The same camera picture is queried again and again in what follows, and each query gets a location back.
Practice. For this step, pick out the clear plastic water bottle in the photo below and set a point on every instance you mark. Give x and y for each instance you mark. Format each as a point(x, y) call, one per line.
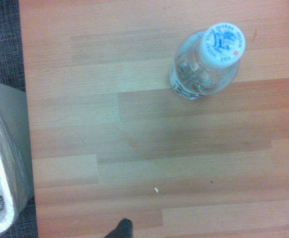
point(206, 64)

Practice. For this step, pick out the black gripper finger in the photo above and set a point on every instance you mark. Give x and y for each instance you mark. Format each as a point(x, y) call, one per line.
point(122, 229)

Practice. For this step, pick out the grey trash bin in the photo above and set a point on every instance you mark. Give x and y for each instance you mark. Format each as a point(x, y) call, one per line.
point(8, 158)

